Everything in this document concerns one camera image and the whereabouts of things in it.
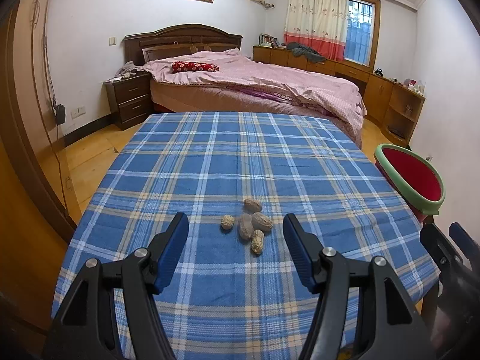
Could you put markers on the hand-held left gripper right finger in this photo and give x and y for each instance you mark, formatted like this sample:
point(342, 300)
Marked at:
point(300, 251)

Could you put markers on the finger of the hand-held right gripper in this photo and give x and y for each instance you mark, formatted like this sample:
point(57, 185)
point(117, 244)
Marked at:
point(467, 238)
point(440, 245)

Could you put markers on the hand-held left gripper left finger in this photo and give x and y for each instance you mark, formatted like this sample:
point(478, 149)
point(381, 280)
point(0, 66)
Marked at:
point(170, 251)

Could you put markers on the small round peanut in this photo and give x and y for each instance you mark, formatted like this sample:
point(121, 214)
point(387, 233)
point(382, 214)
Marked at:
point(227, 222)

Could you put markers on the green rimmed red bin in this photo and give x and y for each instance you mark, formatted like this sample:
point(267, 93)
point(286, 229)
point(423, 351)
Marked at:
point(412, 174)

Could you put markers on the blue plaid cloth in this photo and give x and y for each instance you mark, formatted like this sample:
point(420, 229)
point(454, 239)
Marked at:
point(210, 157)

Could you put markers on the dark wooden nightstand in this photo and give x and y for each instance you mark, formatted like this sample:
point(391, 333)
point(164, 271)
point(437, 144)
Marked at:
point(129, 99)

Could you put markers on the small bottles and jars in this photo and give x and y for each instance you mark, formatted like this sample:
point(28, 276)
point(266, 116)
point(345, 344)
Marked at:
point(414, 87)

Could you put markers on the light wooden cabinet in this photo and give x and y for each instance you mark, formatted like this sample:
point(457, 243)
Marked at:
point(378, 90)

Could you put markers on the pink blanket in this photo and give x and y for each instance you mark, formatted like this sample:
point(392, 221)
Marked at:
point(270, 78)

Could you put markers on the black charger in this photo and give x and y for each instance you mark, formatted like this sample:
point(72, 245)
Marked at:
point(60, 114)

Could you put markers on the small black object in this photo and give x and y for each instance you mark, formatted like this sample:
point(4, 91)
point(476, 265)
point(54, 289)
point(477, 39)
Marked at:
point(378, 72)

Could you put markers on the red floral pillow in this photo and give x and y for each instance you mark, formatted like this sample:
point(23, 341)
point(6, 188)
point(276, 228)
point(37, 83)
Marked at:
point(195, 67)

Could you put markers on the grey cloth on nightstand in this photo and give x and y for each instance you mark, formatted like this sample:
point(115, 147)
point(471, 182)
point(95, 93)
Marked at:
point(129, 69)

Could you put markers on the grey clothes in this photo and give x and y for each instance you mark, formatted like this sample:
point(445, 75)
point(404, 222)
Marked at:
point(305, 52)

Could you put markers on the brown wooden wardrobe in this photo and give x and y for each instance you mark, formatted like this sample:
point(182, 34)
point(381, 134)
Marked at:
point(22, 101)

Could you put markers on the small photo frames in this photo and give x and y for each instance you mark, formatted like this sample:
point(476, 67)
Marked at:
point(268, 41)

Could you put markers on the dark wooden bed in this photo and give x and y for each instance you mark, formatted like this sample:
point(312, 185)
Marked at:
point(180, 37)

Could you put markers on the window with bars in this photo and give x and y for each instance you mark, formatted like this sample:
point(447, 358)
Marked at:
point(360, 30)

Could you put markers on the cream and red curtain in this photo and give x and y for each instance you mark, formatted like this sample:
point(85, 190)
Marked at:
point(315, 15)

